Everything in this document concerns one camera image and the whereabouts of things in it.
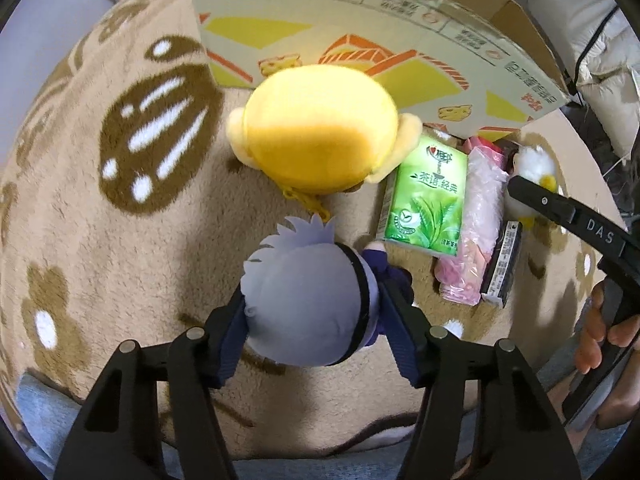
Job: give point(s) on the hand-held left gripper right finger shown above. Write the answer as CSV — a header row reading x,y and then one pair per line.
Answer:
x,y
402,342

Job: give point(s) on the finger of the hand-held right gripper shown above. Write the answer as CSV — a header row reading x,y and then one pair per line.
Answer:
x,y
542,202

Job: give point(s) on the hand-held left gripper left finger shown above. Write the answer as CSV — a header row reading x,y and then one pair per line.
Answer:
x,y
229,342

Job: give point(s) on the white and yellow plush toy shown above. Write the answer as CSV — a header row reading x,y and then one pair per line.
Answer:
x,y
532,167

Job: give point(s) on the grey-haired plush doll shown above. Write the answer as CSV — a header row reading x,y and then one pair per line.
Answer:
x,y
305,290

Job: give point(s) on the person's right hand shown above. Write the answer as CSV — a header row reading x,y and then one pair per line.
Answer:
x,y
587,332

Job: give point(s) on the pink plastic packet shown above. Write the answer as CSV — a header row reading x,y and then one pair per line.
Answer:
x,y
475,225

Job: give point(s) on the black packet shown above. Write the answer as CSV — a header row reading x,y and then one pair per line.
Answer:
x,y
504,262

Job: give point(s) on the red packet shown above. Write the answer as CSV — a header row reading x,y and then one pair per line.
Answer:
x,y
482,142

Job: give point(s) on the green tissue pack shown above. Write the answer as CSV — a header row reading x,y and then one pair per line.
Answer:
x,y
425,195

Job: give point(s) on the beige printed blanket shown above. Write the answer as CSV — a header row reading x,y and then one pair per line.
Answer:
x,y
125,240

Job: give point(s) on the white pillow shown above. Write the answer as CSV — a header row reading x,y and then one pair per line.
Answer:
x,y
600,50

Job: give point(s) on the light blue cloth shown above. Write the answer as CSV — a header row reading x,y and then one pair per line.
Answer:
x,y
45,420

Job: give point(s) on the printed cardboard box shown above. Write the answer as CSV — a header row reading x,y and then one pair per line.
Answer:
x,y
360,25

